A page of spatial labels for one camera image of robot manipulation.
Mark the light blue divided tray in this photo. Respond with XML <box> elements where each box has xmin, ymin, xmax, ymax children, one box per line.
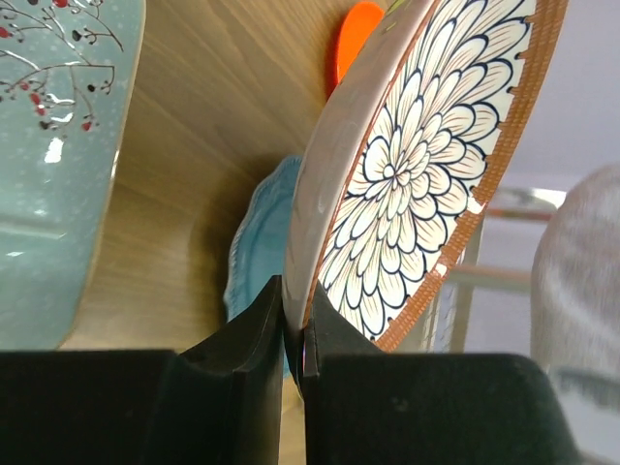
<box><xmin>1</xmin><ymin>0</ymin><xmax>146</xmax><ymax>351</ymax></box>

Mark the metal dish rack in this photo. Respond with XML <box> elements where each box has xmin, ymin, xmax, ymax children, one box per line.
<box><xmin>413</xmin><ymin>187</ymin><xmax>567</xmax><ymax>352</ymax></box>

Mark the teal scalloped plate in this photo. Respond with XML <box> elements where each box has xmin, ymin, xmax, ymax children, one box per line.
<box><xmin>223</xmin><ymin>156</ymin><xmax>301</xmax><ymax>321</ymax></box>

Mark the large floral ceramic plate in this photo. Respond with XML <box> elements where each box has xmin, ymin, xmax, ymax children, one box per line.
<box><xmin>282</xmin><ymin>1</ymin><xmax>567</xmax><ymax>370</ymax></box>

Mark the grey panda towel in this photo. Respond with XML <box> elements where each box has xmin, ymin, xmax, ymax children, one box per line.
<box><xmin>530</xmin><ymin>165</ymin><xmax>619</xmax><ymax>464</ymax></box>

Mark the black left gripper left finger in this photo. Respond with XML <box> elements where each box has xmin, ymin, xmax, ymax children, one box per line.
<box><xmin>1</xmin><ymin>276</ymin><xmax>283</xmax><ymax>464</ymax></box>

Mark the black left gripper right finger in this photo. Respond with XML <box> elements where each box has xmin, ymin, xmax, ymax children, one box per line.
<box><xmin>301</xmin><ymin>290</ymin><xmax>582</xmax><ymax>465</ymax></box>

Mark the orange plastic plate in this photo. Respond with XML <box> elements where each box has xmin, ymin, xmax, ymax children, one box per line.
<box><xmin>324</xmin><ymin>1</ymin><xmax>385</xmax><ymax>99</ymax></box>

